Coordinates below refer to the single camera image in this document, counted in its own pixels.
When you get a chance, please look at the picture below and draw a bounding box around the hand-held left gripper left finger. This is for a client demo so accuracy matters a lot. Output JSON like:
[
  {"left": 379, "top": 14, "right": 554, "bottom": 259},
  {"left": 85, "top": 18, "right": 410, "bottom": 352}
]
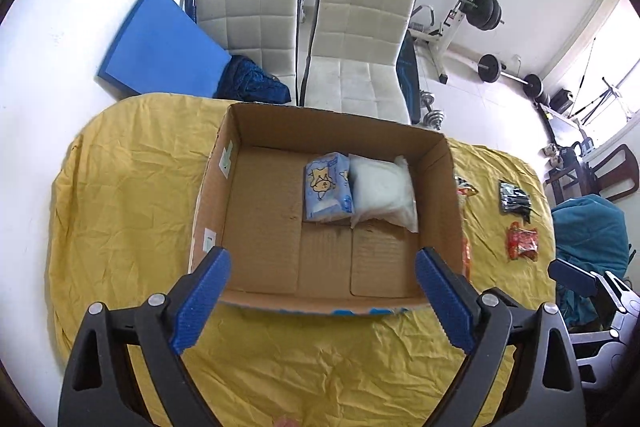
[{"left": 57, "top": 247, "right": 233, "bottom": 427}]

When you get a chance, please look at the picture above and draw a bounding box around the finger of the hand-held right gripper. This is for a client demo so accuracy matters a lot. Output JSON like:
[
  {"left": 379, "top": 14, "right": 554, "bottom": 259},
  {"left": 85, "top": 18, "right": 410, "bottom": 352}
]
[{"left": 547, "top": 258, "right": 610, "bottom": 304}]

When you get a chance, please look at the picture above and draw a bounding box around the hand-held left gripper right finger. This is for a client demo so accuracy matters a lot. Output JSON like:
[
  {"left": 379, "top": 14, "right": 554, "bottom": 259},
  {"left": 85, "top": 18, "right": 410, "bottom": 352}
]
[{"left": 415, "top": 247, "right": 583, "bottom": 427}]

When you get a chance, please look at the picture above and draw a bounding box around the cardboard box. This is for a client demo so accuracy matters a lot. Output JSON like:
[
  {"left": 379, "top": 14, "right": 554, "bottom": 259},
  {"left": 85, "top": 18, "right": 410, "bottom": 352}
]
[{"left": 189, "top": 103, "right": 473, "bottom": 318}]

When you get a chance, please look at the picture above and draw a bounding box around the teal cloth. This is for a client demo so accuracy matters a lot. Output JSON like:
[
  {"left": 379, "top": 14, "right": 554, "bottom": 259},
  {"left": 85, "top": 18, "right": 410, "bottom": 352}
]
[{"left": 550, "top": 196, "right": 632, "bottom": 328}]

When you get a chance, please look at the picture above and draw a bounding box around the red snack packet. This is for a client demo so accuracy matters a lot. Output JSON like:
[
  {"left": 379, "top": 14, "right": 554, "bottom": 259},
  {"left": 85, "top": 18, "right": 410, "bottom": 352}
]
[{"left": 506, "top": 223, "right": 541, "bottom": 262}]

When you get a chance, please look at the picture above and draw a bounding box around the black snack packet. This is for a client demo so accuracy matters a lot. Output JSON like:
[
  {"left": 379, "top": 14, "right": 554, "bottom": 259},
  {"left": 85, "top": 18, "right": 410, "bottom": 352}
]
[{"left": 498, "top": 179, "right": 532, "bottom": 224}]

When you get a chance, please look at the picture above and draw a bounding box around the dark wooden chair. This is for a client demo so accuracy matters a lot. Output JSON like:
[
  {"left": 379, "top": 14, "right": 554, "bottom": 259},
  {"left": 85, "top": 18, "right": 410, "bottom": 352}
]
[{"left": 544, "top": 143, "right": 640, "bottom": 208}]

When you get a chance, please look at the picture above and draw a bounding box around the orange striped snack packet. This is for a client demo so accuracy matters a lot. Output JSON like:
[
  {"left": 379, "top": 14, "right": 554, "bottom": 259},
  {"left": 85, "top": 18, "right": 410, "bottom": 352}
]
[{"left": 452, "top": 174, "right": 480, "bottom": 208}]

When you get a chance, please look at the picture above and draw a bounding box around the yellow tablecloth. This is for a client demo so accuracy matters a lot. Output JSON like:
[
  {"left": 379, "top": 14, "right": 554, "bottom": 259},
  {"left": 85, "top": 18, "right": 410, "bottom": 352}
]
[{"left": 47, "top": 93, "right": 558, "bottom": 427}]

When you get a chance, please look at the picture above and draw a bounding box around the white plastic bag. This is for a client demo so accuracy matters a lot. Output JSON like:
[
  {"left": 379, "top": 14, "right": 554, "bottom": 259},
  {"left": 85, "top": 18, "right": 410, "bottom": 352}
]
[{"left": 347, "top": 153, "right": 420, "bottom": 234}]

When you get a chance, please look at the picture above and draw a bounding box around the blue cartoon tissue pack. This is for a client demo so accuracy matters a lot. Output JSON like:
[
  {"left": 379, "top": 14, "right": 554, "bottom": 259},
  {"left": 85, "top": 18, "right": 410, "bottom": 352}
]
[{"left": 303, "top": 152, "right": 356, "bottom": 223}]

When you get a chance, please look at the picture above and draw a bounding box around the black box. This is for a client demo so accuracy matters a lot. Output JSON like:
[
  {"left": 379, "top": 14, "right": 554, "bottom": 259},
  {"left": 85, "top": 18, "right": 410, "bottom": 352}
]
[{"left": 550, "top": 89, "right": 577, "bottom": 116}]

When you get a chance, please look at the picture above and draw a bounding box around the chrome dumbbell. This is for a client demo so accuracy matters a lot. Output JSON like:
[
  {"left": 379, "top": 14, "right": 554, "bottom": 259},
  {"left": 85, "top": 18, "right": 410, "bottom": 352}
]
[{"left": 420, "top": 92, "right": 447, "bottom": 130}]

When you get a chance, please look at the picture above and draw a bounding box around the short barbell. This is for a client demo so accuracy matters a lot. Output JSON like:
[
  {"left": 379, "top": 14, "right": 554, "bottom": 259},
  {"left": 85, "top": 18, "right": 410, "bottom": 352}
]
[{"left": 477, "top": 53, "right": 544, "bottom": 98}]

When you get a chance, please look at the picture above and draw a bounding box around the dark blue cloth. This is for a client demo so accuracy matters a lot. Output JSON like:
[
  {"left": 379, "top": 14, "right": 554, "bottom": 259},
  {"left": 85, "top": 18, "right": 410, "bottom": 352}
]
[{"left": 215, "top": 54, "right": 292, "bottom": 104}]

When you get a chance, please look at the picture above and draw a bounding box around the white weight bench rack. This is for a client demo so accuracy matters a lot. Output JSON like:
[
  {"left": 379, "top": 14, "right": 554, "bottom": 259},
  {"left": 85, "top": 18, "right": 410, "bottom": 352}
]
[{"left": 409, "top": 0, "right": 493, "bottom": 84}]

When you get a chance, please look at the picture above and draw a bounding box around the white padded chair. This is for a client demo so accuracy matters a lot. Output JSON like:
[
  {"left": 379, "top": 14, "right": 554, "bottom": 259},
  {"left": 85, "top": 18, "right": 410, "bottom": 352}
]
[
  {"left": 299, "top": 0, "right": 420, "bottom": 125},
  {"left": 192, "top": 0, "right": 303, "bottom": 100}
]

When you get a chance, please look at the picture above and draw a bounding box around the blue foam mat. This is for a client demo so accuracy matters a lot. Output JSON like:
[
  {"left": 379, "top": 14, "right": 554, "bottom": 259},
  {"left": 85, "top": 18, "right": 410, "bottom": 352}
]
[{"left": 96, "top": 0, "right": 233, "bottom": 100}]

